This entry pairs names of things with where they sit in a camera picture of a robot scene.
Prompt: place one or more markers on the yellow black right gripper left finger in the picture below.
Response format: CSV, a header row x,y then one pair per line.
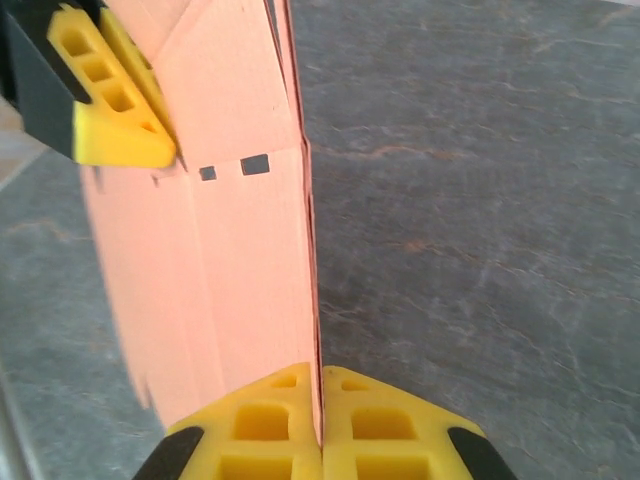
x,y
220,415

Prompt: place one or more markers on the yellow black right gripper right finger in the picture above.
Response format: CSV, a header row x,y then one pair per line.
x,y
430,425

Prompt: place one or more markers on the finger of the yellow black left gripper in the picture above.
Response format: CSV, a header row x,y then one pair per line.
x,y
120,140

